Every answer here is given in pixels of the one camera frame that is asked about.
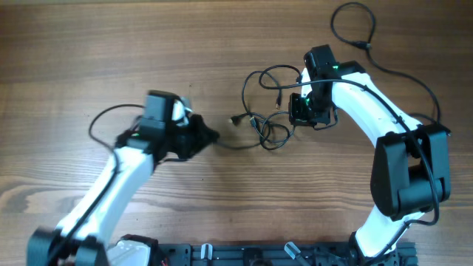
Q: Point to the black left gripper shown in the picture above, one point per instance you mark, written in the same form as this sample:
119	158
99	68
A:
188	134

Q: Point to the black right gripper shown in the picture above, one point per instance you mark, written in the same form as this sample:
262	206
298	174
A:
304	111

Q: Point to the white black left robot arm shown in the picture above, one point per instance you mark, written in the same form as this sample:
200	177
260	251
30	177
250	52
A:
167	125

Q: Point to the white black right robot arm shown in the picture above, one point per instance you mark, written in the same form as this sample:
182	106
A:
410	170

